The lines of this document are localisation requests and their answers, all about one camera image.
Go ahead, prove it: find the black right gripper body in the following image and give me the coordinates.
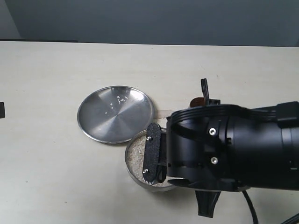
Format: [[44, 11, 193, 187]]
[[166, 105, 248, 192]]

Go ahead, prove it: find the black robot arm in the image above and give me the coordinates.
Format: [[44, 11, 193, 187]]
[[142, 102, 299, 223]]

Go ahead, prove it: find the steel bowl of rice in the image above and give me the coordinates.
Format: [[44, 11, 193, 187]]
[[125, 130, 175, 192]]

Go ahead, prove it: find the brown wooden cup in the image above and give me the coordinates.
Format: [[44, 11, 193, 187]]
[[189, 97, 206, 108]]

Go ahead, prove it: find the clear tape patch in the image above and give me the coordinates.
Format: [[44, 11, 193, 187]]
[[157, 110, 173, 119]]

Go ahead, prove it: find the round steel plate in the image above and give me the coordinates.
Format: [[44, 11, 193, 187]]
[[77, 85, 155, 144]]

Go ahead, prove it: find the black object at left edge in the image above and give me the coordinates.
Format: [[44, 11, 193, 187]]
[[0, 102, 6, 119]]

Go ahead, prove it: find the black cable loop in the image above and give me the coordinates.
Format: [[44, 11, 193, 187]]
[[200, 78, 221, 107]]

